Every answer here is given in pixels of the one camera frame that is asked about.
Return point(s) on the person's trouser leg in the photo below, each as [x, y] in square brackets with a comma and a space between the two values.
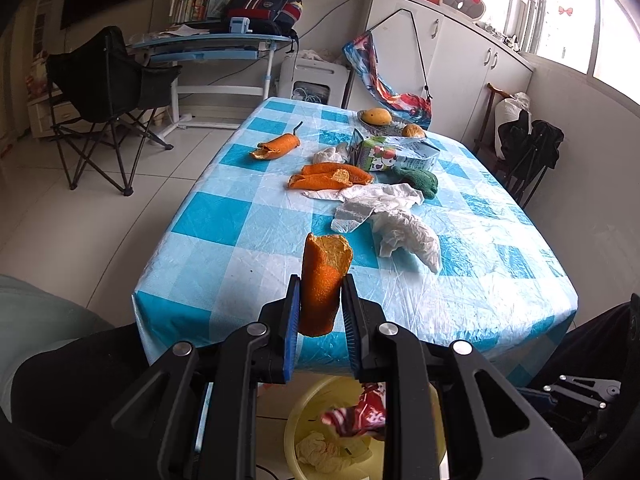
[70, 385]
[610, 335]

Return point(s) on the grey cushion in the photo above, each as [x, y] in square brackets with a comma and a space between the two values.
[462, 0]

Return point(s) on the white bag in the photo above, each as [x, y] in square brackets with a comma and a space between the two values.
[510, 120]

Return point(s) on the crumpled tissue in bin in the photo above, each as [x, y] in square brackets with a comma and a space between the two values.
[320, 452]

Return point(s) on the small blue desk device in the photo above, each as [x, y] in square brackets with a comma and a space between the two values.
[239, 26]

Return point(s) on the wooden chair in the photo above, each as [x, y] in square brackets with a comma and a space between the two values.
[487, 120]

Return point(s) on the small white tissue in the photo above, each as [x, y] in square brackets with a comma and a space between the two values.
[330, 155]

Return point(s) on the orange peel with dark stem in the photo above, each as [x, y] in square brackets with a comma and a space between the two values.
[277, 146]

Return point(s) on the glass fruit bowl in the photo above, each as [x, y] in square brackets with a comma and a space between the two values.
[394, 128]

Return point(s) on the yellow trash bin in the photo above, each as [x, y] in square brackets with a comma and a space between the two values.
[305, 420]

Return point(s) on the red snack wrapper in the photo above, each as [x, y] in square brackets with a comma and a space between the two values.
[360, 417]

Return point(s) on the person's right trouser leg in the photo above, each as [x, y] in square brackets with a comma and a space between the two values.
[610, 335]

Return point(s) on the white cabinet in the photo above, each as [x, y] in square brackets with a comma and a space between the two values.
[450, 55]

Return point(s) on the blue checkered tablecloth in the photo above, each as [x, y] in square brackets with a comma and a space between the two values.
[240, 240]

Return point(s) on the window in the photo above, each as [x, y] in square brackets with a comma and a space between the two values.
[575, 15]

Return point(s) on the white plastic stool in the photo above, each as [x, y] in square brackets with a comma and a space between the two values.
[315, 82]

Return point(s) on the row of books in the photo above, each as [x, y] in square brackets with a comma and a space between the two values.
[192, 2]

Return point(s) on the large crumpled white tissue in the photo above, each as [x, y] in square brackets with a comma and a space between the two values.
[410, 240]

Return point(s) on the person's left trouser leg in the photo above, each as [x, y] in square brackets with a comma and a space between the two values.
[70, 385]

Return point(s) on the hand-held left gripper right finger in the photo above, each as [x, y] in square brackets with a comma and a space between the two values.
[350, 330]

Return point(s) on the flat white paper towel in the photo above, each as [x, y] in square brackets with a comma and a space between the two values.
[370, 205]

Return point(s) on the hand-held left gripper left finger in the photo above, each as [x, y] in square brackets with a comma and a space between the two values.
[291, 340]

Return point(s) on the black folding chair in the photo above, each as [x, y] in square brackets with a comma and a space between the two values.
[100, 80]

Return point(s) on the colourful printed bag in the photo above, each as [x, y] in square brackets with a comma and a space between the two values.
[390, 90]

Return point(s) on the low white drawer unit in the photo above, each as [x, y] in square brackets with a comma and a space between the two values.
[50, 112]

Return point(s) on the cartoon cow milk carton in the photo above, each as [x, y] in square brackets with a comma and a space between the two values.
[395, 157]

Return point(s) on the person's pale green shirt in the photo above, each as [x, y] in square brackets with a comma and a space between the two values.
[35, 310]

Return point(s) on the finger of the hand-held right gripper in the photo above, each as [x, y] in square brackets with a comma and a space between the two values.
[580, 391]

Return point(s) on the dark striped backpack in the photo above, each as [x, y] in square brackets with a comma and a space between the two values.
[265, 7]

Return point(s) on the green cloth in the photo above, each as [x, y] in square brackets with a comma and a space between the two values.
[420, 182]

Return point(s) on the blue study desk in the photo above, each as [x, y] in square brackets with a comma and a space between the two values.
[215, 42]

